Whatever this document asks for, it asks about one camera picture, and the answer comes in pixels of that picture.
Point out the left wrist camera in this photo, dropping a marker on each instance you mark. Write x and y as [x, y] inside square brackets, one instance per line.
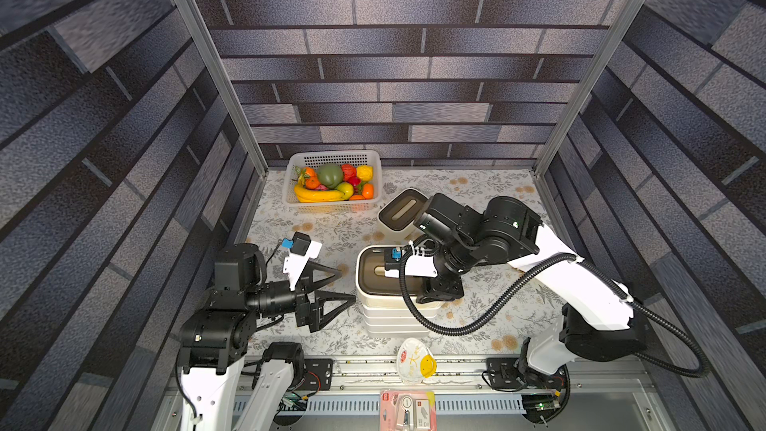
[301, 249]

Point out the yellow-green toy lemon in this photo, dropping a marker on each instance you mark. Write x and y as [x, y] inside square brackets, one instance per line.
[346, 191]

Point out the instant noodle cup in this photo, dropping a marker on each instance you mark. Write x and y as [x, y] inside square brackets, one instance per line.
[415, 362]

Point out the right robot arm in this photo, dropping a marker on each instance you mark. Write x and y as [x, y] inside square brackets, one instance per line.
[598, 321]

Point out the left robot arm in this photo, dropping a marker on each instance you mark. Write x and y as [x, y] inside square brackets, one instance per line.
[215, 339]

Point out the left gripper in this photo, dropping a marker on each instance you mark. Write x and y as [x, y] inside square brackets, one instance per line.
[308, 313]

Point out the cream box dark lid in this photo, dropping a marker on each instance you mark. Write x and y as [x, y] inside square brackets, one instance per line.
[372, 287]
[396, 218]

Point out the orange toy fruit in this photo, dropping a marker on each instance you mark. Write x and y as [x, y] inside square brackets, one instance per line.
[368, 191]

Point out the yellow toy banana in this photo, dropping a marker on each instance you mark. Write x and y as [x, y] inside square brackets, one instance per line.
[305, 195]

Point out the yellow toy pepper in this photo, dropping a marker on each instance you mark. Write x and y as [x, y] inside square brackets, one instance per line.
[365, 173]

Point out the aluminium rail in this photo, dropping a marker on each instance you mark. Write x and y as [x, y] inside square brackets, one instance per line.
[359, 374]

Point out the red toy pepper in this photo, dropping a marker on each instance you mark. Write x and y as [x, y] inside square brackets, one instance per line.
[348, 172]

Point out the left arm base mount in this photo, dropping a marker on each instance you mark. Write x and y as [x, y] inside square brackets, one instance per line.
[317, 376]

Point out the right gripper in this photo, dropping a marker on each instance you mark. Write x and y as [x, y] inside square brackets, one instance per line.
[441, 281]

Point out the white plastic fruit basket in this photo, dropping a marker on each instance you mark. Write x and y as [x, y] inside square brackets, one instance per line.
[301, 170]

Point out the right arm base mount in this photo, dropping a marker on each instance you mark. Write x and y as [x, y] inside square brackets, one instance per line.
[503, 374]

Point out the white box grey lid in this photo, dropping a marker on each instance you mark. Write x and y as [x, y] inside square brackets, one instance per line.
[405, 325]
[388, 316]
[428, 311]

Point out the pink packaged item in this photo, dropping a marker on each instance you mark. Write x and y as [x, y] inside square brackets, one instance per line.
[407, 411]

